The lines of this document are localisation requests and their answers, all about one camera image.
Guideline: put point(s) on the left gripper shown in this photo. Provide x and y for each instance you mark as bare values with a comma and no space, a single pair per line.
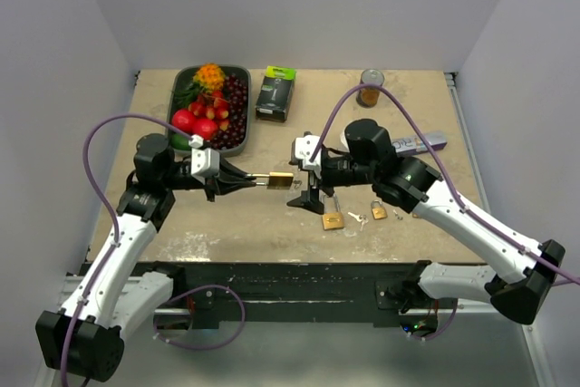
217,184

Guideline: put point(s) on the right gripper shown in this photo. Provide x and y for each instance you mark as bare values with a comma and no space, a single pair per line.
309,198

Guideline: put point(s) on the large brass padlock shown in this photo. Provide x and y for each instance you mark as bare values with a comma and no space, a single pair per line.
332,217
273,180

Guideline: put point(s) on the silver keys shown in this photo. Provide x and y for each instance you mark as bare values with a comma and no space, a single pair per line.
360,218

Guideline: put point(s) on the small brass padlock with key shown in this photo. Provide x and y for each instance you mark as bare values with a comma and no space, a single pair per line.
378,210

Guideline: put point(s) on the small silver key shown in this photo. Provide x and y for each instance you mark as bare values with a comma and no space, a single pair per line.
398,214

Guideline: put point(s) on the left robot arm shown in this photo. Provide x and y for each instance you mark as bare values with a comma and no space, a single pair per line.
86,336

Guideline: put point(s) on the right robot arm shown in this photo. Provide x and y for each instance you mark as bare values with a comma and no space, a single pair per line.
517,272

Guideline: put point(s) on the white toilet paper roll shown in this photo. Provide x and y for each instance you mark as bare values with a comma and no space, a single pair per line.
343,140

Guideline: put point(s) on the green fruit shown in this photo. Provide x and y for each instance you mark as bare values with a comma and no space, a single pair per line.
180,142

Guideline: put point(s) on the red apple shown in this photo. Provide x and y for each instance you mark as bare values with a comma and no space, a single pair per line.
186,121

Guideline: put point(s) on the red strawberries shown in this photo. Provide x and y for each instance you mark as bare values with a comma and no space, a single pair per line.
214,107

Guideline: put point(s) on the black green razor box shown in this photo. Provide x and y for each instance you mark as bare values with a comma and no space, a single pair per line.
275,95

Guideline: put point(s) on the dark red grapes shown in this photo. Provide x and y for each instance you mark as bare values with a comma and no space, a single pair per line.
236,90

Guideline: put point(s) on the orange flower bunch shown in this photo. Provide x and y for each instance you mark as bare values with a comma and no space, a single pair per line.
209,78

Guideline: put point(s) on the orange label tin can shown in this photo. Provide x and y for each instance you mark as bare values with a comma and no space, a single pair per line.
367,97

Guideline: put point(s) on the grey fruit tray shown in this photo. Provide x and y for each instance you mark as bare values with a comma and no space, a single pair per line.
184,93

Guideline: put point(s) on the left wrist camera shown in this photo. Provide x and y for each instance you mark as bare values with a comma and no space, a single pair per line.
204,161

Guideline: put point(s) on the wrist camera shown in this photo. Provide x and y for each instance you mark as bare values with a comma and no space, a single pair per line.
204,161
303,147

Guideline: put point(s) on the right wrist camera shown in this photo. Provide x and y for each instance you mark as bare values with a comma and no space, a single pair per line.
303,147

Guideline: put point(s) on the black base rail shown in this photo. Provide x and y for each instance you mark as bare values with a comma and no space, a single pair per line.
366,293

